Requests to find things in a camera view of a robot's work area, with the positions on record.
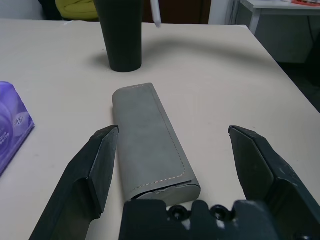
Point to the red flat object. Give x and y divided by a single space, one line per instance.
305 2

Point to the yellow-green object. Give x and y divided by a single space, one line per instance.
75 10

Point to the white desk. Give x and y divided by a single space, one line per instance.
275 7

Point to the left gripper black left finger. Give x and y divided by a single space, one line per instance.
85 180

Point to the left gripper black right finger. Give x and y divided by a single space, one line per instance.
270 180

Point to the purple tissue box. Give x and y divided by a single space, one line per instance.
12 125

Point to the black plastic cup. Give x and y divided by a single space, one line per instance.
122 37

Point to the white marker pen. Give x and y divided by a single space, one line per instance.
155 12

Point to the grey glasses case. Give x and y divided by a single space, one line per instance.
145 140

